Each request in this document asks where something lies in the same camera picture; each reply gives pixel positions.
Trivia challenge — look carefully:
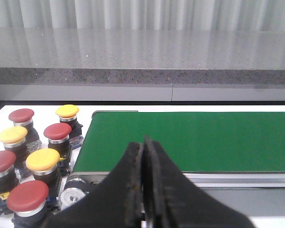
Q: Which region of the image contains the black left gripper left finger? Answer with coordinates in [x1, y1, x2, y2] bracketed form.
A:
[43, 142, 143, 228]

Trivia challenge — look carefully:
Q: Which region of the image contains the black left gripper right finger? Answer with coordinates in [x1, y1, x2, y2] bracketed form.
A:
[142, 136, 254, 228]

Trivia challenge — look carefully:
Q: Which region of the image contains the yellow push button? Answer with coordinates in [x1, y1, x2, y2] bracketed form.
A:
[0, 126, 29, 163]
[25, 148, 62, 211]
[56, 104, 84, 149]

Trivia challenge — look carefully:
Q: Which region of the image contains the red push button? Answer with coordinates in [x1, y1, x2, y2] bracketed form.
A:
[9, 108, 42, 152]
[44, 123, 72, 176]
[7, 180, 60, 228]

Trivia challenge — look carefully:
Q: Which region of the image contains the red push button edge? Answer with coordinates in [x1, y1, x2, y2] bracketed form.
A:
[0, 150, 30, 216]

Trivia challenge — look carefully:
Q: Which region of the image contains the green conveyor belt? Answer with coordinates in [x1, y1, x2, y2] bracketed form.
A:
[72, 111, 285, 216]

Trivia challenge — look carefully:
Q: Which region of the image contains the grey granite counter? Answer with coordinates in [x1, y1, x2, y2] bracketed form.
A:
[0, 28, 285, 102]

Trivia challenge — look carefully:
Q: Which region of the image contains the white curtain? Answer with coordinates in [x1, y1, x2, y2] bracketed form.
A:
[0, 0, 285, 31]

